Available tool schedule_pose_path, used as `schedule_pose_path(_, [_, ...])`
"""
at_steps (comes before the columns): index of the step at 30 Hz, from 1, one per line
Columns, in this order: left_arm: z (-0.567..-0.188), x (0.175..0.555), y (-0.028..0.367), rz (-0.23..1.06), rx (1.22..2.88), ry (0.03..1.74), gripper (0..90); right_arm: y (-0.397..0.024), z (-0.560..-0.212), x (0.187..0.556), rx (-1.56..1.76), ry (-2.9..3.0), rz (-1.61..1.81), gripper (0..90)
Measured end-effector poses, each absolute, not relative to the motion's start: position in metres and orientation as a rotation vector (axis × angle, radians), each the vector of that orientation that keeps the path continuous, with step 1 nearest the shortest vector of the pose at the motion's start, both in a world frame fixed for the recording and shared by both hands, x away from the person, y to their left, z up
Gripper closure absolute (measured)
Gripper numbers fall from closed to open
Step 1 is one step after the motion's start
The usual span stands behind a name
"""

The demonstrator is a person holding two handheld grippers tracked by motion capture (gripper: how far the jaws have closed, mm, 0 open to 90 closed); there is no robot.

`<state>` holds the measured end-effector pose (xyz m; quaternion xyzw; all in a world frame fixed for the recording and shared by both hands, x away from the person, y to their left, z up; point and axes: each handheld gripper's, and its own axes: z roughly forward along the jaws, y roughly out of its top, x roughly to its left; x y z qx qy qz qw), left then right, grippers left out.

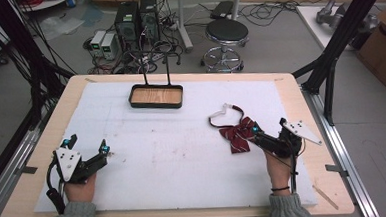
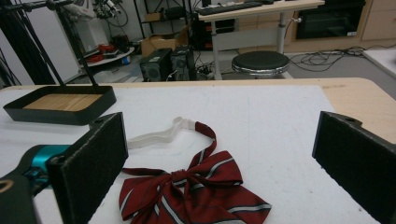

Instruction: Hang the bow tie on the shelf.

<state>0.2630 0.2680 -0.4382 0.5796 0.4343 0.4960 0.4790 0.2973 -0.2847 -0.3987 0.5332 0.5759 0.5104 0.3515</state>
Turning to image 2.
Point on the black computer tower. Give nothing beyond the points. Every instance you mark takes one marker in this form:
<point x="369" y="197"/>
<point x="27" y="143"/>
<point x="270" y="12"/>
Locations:
<point x="155" y="65"/>
<point x="182" y="62"/>

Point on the light wooden cabinet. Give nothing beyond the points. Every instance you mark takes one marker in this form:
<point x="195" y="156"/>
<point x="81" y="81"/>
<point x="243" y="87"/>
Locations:
<point x="378" y="18"/>

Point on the white robot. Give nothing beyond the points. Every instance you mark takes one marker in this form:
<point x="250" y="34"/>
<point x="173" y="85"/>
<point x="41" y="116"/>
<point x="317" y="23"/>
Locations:
<point x="84" y="18"/>

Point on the black tray with wooden bottom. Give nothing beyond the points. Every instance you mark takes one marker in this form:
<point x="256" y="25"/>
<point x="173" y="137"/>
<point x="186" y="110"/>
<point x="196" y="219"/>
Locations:
<point x="62" y="118"/>

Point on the black cabinet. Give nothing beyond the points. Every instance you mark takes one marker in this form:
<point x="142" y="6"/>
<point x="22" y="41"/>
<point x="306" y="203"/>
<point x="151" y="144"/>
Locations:
<point x="330" y="21"/>

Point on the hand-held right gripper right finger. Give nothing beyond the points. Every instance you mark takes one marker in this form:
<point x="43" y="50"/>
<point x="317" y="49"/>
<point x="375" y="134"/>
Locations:
<point x="358" y="158"/>

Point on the black round stool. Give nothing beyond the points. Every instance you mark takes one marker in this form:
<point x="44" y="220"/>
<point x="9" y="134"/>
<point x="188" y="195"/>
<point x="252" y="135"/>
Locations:
<point x="260" y="60"/>

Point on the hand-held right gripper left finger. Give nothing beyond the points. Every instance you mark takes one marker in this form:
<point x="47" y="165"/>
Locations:
<point x="90" y="168"/>

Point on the red striped bow tie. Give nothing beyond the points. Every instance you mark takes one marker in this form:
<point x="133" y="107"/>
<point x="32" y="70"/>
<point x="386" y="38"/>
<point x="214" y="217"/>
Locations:
<point x="205" y="186"/>

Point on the black metal stand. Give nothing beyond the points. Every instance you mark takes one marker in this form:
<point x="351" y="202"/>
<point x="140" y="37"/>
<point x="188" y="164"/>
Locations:
<point x="88" y="71"/>

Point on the white foam mat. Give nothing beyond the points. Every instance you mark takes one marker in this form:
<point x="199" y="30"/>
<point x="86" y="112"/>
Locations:
<point x="264" y="124"/>

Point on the black shelf rack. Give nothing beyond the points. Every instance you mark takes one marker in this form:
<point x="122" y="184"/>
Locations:
<point x="168" y="14"/>

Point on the white panel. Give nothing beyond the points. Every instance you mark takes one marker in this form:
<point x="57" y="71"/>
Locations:
<point x="56" y="43"/>

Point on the wooden desk with white legs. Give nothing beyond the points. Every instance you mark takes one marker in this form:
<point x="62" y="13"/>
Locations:
<point x="249" y="39"/>

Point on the round white platform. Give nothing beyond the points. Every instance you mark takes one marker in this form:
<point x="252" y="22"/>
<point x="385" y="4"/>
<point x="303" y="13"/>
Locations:
<point x="115" y="57"/>

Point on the white table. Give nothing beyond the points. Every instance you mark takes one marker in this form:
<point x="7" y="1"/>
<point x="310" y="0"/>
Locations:
<point x="383" y="59"/>

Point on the black keyboard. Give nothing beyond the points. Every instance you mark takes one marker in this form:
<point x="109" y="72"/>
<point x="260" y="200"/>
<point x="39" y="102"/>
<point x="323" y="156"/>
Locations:
<point x="227" y="7"/>

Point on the cardboard box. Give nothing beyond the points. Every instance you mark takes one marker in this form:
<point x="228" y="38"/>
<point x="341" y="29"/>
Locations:
<point x="158" y="42"/>

